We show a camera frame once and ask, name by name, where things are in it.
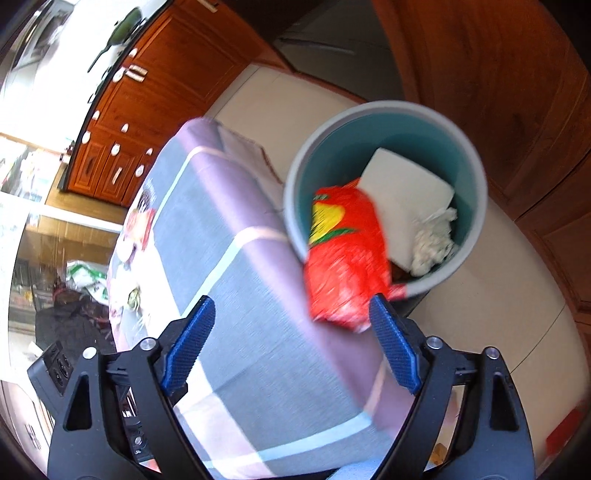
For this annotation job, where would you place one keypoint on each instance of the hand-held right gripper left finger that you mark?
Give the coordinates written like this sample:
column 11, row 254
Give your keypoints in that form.
column 189, row 350

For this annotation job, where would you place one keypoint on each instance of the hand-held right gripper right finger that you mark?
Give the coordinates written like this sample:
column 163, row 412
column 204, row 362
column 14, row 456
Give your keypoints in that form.
column 397, row 344

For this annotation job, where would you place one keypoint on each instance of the white tissue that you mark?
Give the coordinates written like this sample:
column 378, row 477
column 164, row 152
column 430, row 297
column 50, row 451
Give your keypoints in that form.
column 431, row 244

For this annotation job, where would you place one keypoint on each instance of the white paper towel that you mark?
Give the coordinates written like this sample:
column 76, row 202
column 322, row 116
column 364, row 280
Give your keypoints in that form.
column 401, row 194

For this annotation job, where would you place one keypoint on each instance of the grey trash bin teal inside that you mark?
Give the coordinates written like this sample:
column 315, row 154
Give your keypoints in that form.
column 332, row 152

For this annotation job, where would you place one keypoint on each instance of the dark cloth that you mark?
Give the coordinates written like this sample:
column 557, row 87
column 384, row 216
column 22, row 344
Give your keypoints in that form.
column 64, row 327

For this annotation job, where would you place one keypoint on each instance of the checked tablecloth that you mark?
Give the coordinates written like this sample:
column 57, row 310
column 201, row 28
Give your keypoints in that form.
column 240, row 286

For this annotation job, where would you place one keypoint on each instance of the white and green sack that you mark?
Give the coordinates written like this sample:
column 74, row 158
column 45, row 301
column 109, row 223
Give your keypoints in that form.
column 87, row 277

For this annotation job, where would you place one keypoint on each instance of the clear plastic bag red print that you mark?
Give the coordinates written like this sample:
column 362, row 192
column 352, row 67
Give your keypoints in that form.
column 138, row 221

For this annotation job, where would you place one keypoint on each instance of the wooden cupboard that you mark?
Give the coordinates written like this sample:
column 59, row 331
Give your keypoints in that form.
column 508, row 92

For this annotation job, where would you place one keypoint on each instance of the black frying pan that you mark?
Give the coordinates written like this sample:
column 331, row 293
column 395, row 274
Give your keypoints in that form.
column 121, row 30

